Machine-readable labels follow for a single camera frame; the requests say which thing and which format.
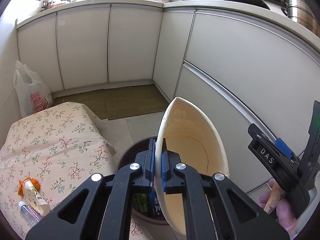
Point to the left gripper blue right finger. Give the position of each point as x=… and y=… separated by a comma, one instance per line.
x=164, y=165

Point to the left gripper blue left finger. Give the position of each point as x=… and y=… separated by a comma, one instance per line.
x=150, y=162

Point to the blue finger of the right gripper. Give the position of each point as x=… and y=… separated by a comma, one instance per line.
x=283, y=148

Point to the instant noodle bowl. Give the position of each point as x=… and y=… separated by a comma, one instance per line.
x=187, y=131

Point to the orange peel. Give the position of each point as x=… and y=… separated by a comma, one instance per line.
x=28, y=184

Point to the clear plastic water bottle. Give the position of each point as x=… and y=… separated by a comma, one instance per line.
x=29, y=214

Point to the green snack packet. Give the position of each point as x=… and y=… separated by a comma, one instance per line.
x=142, y=203

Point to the blue toothpaste box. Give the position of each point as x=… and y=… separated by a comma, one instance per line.
x=155, y=209

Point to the brown trash bin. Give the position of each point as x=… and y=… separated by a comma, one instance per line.
x=136, y=153

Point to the person's right hand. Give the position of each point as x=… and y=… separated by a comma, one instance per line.
x=284, y=213

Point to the brown floor mat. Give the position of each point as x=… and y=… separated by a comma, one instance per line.
x=117, y=103

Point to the floral tablecloth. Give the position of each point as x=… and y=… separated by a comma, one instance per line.
x=60, y=147

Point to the white plastic shopping bag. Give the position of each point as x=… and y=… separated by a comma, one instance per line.
x=33, y=94

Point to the stainless steel pot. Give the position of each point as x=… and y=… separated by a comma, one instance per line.
x=299, y=12

